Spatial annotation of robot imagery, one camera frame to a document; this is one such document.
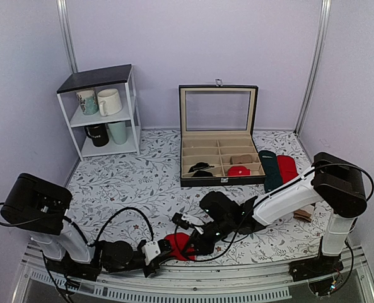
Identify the black mug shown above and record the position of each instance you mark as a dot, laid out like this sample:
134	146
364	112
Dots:
98	134

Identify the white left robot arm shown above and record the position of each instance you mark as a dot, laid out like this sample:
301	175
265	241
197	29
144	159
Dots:
43	209

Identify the rolled red sock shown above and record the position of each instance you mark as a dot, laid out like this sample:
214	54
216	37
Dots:
238	171

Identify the cream and brown sock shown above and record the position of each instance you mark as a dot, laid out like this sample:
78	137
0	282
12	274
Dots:
304	214

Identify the rolled black sock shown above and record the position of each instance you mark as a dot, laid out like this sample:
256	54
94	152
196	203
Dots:
201	169

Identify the rolled brown sock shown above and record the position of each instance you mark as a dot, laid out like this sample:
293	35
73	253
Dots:
243	159

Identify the aluminium front frame rail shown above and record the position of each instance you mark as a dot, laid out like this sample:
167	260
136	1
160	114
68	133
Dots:
262	282

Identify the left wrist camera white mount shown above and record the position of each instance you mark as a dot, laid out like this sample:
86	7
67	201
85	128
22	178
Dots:
151	250

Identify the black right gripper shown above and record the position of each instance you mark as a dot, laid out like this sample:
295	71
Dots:
202	247

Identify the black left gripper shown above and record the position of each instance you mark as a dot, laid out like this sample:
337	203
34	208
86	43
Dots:
154	267

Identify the left metal corner post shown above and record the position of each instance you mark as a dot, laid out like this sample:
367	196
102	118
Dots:
66	34

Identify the black compartment storage box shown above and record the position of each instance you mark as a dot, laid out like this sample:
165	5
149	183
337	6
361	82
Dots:
217	122

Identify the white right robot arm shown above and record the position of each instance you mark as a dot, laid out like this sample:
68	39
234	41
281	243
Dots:
329	179

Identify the white mug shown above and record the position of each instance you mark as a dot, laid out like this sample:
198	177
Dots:
109	102

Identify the dark green sock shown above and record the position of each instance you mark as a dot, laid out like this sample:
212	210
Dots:
270	166

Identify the metal corner post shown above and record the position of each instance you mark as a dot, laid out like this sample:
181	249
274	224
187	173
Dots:
66	34
323	23

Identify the white shelf with black top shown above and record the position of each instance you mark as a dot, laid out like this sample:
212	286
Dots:
118	77

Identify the red sock with white band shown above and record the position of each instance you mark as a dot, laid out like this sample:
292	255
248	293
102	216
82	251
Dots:
287	168

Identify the right metal corner post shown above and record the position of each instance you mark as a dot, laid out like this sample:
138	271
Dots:
323	23

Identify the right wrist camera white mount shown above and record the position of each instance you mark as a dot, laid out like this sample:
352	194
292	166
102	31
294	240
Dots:
194	222

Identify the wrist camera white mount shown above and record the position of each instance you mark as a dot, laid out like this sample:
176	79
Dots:
194	222
151	250

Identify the red and beige sock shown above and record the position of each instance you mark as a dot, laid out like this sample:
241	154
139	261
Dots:
178	241

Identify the teal patterned mug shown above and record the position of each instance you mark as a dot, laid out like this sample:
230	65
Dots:
87	102

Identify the light green tumbler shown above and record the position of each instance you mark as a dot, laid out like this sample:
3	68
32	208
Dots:
118	132

